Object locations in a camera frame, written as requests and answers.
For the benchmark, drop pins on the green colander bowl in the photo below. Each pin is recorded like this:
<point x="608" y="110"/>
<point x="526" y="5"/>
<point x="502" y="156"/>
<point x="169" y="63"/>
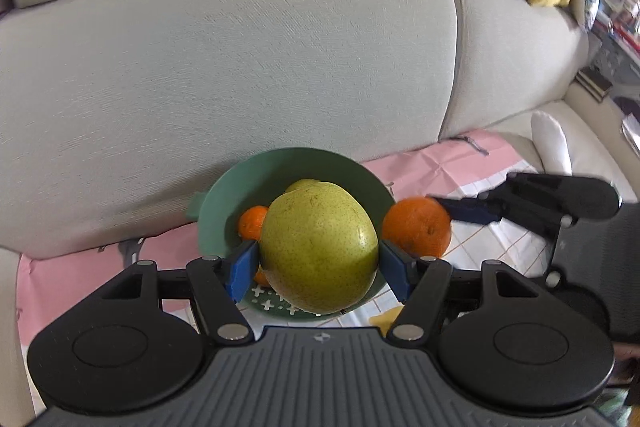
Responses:
<point x="225" y="192"/>

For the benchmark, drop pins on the white sock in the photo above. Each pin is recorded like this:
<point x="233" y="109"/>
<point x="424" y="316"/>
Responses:
<point x="552" y="142"/>

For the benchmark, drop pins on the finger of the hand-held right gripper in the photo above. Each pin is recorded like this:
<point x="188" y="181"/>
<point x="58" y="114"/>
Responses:
<point x="465" y="209"/>

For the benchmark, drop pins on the lemon print checked cloth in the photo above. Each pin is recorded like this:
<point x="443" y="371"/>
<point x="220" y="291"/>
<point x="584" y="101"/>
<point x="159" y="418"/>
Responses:
<point x="75" y="267"/>

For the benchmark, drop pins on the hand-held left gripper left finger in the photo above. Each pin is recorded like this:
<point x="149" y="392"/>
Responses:
<point x="242" y="269"/>

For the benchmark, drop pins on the yellow-green pear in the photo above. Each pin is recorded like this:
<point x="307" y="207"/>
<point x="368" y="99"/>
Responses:
<point x="320" y="247"/>
<point x="302" y="185"/>

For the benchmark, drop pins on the stack of books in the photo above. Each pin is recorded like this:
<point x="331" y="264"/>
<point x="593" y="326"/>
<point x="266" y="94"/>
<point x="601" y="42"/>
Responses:
<point x="594" y="83"/>

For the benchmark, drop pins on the cluttered bookshelf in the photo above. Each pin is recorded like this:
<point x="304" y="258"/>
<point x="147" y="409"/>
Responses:
<point x="620" y="7"/>

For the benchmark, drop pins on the large orange mandarin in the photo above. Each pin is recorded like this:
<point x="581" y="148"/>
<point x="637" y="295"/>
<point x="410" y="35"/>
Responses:
<point x="415" y="227"/>

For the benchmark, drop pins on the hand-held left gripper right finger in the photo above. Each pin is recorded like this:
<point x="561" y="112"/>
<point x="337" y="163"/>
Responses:
<point x="395" y="272"/>

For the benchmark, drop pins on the beige sofa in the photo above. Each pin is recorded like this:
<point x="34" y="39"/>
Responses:
<point x="250" y="57"/>

